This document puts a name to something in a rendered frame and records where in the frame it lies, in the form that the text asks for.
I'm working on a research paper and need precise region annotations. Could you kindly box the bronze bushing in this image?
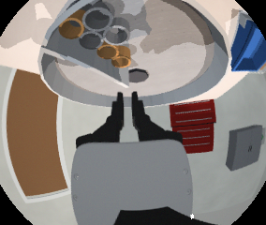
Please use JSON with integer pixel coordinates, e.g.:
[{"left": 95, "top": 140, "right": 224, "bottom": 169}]
[
  {"left": 96, "top": 40, "right": 120, "bottom": 59},
  {"left": 58, "top": 9, "right": 86, "bottom": 39},
  {"left": 111, "top": 46, "right": 131, "bottom": 68}
]

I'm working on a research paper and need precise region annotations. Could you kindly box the blue crate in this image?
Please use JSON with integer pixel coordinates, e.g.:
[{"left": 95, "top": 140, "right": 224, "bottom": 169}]
[{"left": 230, "top": 12, "right": 266, "bottom": 72}]

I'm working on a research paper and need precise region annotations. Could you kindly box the dark grey cylinder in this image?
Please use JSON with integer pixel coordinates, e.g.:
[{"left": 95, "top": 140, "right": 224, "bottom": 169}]
[
  {"left": 103, "top": 17, "right": 130, "bottom": 46},
  {"left": 82, "top": 2, "right": 115, "bottom": 32},
  {"left": 79, "top": 28, "right": 104, "bottom": 50}
]

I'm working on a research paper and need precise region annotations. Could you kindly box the grey round turntable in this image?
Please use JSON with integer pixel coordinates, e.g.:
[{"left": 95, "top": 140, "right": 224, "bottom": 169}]
[{"left": 37, "top": 0, "right": 232, "bottom": 108}]

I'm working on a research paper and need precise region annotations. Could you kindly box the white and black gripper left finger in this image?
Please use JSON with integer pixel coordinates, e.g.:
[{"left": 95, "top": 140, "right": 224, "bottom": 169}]
[{"left": 76, "top": 92, "right": 124, "bottom": 149}]

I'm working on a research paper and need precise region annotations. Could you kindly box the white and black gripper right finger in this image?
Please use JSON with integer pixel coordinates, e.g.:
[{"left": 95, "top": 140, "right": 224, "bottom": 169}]
[{"left": 131, "top": 91, "right": 183, "bottom": 144}]

